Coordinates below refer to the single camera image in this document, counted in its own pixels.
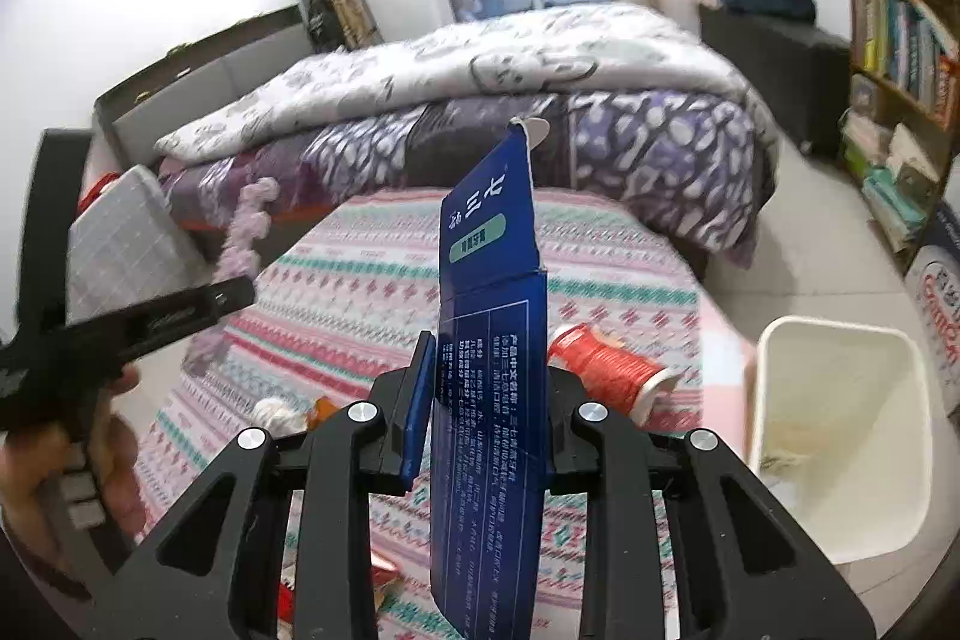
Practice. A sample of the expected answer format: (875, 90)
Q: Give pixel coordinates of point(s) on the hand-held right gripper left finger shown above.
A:
(420, 400)

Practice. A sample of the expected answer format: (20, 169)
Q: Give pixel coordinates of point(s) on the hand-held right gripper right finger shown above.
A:
(562, 415)

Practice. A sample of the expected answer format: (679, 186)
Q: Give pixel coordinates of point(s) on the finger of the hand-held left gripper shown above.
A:
(187, 314)

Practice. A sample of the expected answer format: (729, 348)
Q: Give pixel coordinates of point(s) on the red paper cup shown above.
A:
(600, 362)

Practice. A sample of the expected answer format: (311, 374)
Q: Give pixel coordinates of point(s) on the blue carton box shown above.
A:
(487, 385)

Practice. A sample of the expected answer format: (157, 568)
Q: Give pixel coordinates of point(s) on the white trash bin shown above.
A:
(825, 385)

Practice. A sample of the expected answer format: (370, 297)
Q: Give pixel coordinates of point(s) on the person's left hand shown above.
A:
(116, 460)

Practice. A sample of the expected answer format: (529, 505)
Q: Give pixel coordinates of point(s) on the orange wrapper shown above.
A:
(326, 413)

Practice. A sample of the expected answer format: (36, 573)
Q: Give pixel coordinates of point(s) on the grey checked cushion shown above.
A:
(127, 235)

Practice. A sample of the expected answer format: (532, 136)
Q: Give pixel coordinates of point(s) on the pink plush toy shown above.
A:
(247, 227)

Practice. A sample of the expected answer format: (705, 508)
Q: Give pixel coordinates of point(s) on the striped bed sheet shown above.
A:
(337, 310)

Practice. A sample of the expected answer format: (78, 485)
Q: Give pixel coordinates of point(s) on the white crumpled tissue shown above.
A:
(276, 416)

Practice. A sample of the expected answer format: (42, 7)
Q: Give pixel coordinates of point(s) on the black bedside panel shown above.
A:
(49, 220)

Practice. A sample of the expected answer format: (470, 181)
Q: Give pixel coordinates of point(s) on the red snack wrapper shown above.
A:
(384, 580)

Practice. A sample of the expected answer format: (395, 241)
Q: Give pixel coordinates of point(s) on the grey bed headboard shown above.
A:
(187, 85)

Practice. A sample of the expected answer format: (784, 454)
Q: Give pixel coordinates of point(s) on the purple patterned quilt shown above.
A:
(660, 160)

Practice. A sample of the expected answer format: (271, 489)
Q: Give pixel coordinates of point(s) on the grey printed blanket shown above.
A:
(450, 63)

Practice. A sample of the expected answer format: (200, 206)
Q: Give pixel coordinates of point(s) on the printed cardboard box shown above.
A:
(937, 310)

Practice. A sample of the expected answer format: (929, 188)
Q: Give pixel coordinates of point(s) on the pile of books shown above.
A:
(885, 175)

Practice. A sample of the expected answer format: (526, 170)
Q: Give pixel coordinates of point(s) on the black storage bench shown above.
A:
(772, 70)

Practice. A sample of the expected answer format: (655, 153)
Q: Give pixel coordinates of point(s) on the wooden bookshelf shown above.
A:
(900, 10)

